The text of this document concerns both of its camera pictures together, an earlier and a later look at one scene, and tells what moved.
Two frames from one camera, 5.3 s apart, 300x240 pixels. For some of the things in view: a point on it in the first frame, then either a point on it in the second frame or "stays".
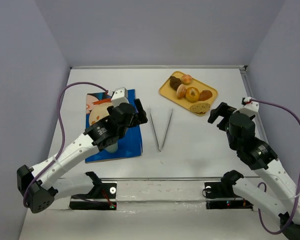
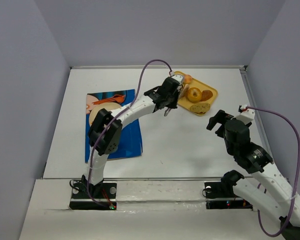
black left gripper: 137,115 to 172,97
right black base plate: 220,195 stays
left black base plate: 102,197 stays
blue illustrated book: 96,107 stays
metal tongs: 154,132 to 168,109
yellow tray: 193,94 stays
